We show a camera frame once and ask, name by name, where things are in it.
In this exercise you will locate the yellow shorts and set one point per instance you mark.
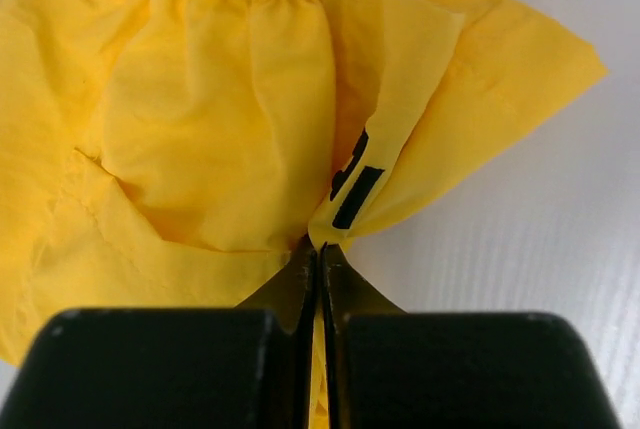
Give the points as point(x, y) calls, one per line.
point(174, 153)

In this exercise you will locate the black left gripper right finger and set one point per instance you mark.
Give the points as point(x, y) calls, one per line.
point(388, 368)

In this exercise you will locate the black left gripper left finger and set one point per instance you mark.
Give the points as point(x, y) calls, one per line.
point(244, 367)

